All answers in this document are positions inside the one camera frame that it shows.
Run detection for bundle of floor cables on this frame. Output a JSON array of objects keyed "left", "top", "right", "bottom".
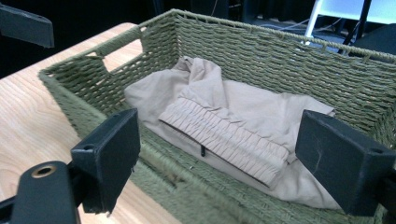
[{"left": 261, "top": 17, "right": 344, "bottom": 34}]

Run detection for black folding chair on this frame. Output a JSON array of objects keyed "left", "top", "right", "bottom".
[{"left": 337, "top": 0, "right": 396, "bottom": 58}]

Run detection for green woven basket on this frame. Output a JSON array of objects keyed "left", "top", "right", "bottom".
[{"left": 37, "top": 8, "right": 396, "bottom": 224}]

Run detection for beige pants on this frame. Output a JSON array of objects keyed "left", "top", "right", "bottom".
[{"left": 123, "top": 55, "right": 342, "bottom": 210}]

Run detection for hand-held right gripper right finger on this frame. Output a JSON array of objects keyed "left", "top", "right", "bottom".
[{"left": 294, "top": 109, "right": 396, "bottom": 217}]

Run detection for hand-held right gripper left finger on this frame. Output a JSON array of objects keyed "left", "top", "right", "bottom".
[{"left": 70, "top": 107, "right": 141, "bottom": 216}]

